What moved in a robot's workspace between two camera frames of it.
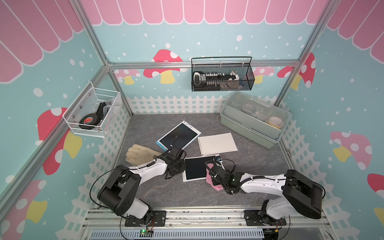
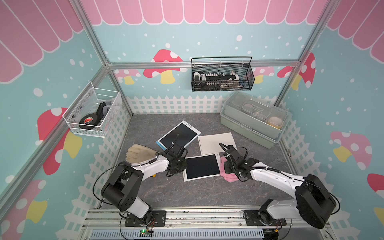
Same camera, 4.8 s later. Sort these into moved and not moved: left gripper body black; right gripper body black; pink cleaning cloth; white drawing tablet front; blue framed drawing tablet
Moved: pink cleaning cloth; right gripper body black
Not moved: left gripper body black; white drawing tablet front; blue framed drawing tablet
